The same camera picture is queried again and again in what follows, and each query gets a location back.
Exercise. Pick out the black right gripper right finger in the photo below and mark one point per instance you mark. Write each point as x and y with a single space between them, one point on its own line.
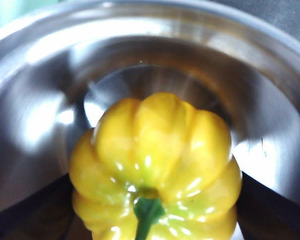
275 215

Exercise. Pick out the mint green steamer pot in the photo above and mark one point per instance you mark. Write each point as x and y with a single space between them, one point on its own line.
52 112

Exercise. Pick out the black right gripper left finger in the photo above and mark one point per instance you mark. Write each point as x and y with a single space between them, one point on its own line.
27 220

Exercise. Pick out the yellow toy pumpkin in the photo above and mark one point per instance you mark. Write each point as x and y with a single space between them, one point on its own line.
152 140

